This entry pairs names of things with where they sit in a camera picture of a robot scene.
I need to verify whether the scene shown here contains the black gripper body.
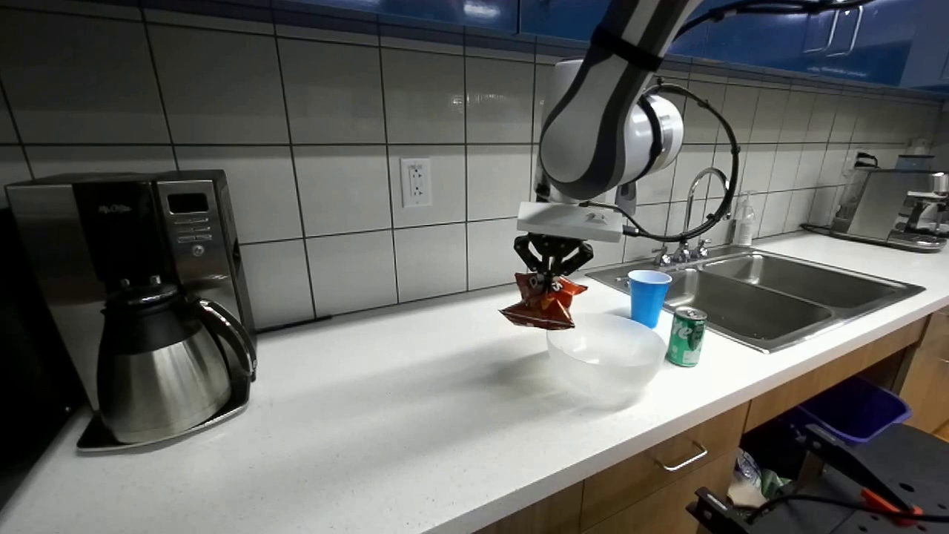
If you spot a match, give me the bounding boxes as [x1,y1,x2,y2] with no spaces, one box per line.
[510,227,599,278]

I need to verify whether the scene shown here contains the red snack packet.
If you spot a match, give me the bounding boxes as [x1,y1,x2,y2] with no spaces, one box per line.
[498,269,593,333]

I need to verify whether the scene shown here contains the clear plastic bowl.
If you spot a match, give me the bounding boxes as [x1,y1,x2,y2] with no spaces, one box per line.
[544,310,667,413]

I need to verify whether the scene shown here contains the blue plastic cup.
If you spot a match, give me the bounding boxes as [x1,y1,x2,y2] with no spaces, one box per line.
[627,267,676,333]

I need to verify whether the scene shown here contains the green soda can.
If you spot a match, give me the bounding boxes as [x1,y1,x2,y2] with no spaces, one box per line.
[666,303,713,371]

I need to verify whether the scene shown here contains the chrome faucet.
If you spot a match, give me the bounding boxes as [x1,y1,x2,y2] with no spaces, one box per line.
[681,163,743,260]

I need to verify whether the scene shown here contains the clear soap pump bottle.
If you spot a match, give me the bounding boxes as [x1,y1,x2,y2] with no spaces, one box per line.
[732,195,761,249]

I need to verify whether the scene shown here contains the wooden lower cabinets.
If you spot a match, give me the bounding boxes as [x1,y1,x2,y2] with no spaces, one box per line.
[473,304,949,534]

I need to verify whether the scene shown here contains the steel double sink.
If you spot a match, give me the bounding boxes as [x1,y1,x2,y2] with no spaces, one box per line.
[592,242,930,355]

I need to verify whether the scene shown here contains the blue upper cabinets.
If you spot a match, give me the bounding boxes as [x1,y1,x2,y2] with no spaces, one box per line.
[138,0,949,100]

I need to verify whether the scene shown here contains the blue plastic bin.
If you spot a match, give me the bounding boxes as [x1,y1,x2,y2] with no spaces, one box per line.
[798,373,915,447]

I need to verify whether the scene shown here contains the silver espresso machine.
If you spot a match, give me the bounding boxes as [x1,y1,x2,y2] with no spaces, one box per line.
[802,147,949,254]

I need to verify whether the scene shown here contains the black coffee maker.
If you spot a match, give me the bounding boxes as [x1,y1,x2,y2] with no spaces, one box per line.
[3,165,261,454]

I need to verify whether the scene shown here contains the black equipment cart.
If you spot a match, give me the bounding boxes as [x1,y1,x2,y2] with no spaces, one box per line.
[684,420,949,534]

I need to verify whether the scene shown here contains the steel coffee carafe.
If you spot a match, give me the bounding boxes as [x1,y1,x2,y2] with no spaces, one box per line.
[93,278,261,447]

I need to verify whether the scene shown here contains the black microwave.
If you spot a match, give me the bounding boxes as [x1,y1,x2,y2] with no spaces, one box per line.
[0,205,90,509]

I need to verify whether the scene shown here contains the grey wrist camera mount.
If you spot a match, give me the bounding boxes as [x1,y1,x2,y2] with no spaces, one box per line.
[514,198,629,246]

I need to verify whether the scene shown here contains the white wall outlet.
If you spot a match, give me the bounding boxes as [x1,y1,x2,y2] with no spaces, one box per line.
[397,153,437,211]

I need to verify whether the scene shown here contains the silver drawer handle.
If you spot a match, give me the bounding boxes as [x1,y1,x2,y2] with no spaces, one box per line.
[654,445,715,476]

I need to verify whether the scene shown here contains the silver cabinet handle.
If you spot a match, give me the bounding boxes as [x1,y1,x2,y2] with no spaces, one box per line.
[832,0,866,60]
[802,0,832,57]

